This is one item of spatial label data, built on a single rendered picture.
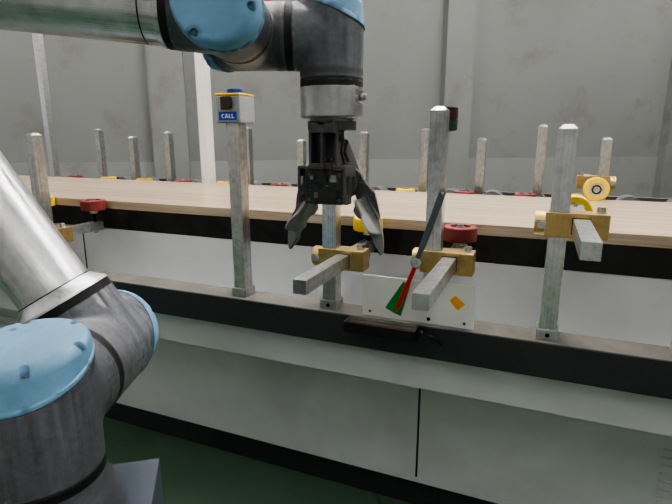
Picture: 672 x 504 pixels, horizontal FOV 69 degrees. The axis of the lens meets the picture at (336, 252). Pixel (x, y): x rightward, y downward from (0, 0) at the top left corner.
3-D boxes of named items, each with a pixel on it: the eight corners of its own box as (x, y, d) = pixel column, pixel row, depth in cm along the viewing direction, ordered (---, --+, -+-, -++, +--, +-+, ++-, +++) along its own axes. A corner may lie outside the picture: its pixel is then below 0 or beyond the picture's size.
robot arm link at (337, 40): (295, 1, 72) (363, 2, 72) (297, 91, 75) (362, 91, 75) (290, -18, 63) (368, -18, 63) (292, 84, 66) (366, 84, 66)
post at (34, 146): (51, 284, 160) (31, 132, 149) (44, 283, 162) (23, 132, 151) (61, 281, 163) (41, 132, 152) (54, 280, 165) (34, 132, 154)
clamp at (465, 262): (471, 277, 106) (473, 254, 105) (410, 271, 111) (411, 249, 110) (475, 271, 111) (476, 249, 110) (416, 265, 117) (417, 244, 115)
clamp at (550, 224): (608, 241, 94) (611, 215, 93) (533, 236, 99) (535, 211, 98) (605, 236, 100) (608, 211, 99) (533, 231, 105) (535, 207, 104)
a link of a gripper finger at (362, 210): (373, 262, 71) (337, 209, 71) (382, 253, 76) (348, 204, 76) (391, 251, 70) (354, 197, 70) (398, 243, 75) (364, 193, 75)
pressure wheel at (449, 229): (472, 276, 116) (475, 228, 114) (438, 272, 119) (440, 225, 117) (476, 268, 123) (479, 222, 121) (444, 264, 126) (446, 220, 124)
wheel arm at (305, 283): (307, 299, 96) (306, 278, 95) (291, 297, 98) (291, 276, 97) (375, 252, 136) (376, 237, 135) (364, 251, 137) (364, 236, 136)
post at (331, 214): (335, 329, 123) (335, 132, 112) (322, 327, 124) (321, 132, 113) (340, 324, 126) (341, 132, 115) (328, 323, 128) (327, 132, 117)
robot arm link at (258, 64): (189, -15, 61) (289, -15, 61) (211, 9, 72) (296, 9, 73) (194, 65, 63) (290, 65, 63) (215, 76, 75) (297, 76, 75)
